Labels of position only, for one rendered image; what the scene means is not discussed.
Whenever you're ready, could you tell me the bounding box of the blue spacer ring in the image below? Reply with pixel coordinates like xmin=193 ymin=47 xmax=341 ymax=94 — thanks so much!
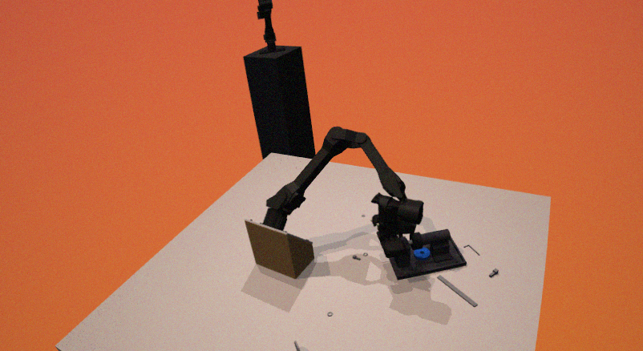
xmin=414 ymin=248 xmax=431 ymax=260

